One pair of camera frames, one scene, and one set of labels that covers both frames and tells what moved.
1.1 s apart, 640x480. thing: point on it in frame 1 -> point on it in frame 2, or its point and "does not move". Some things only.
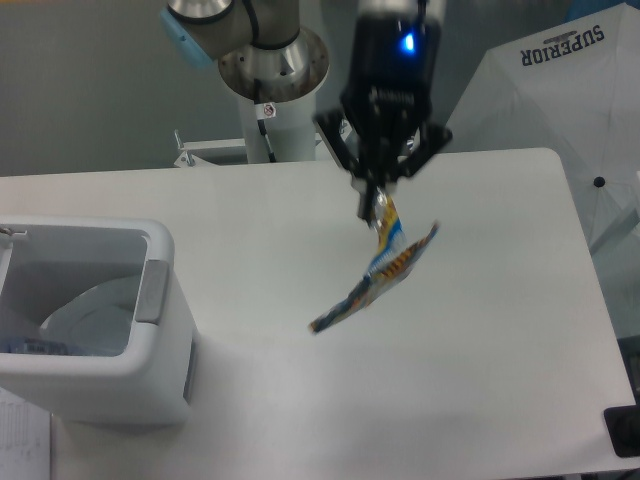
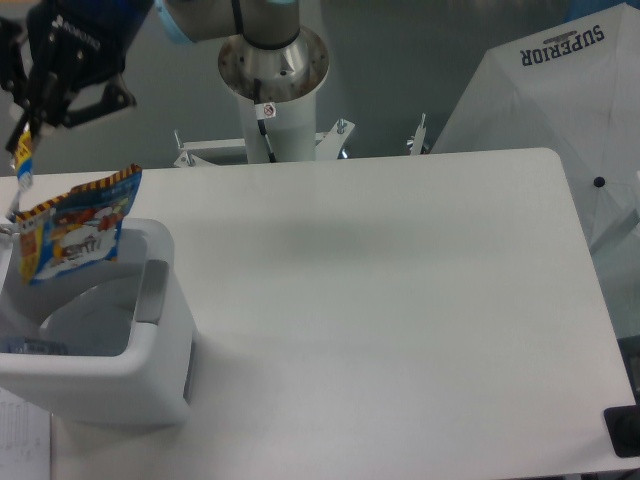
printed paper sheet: x=25 y=439 does not move
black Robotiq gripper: x=387 y=92 -> x=81 y=43
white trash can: x=95 y=322 does not move
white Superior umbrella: x=572 y=88 does not move
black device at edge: x=623 y=429 does not move
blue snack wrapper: x=393 y=259 -> x=75 y=231
